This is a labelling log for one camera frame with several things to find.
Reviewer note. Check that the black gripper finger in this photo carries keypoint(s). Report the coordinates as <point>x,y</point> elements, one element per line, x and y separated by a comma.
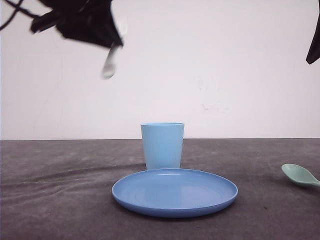
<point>89,21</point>
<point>314,50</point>
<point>44,22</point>

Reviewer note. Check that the white plastic fork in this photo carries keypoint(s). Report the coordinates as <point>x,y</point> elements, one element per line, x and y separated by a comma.
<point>109,67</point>

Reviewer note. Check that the mint green plastic spoon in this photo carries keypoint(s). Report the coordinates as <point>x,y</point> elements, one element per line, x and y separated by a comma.
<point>299,175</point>

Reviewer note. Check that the light blue plastic cup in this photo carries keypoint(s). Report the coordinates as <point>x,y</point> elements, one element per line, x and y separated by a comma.
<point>162,144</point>

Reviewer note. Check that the dark grey table cloth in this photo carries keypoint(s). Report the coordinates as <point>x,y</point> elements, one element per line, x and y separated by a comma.
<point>61,190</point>

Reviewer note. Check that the blue plastic plate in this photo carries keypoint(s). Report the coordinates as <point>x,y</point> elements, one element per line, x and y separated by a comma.
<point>174,193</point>

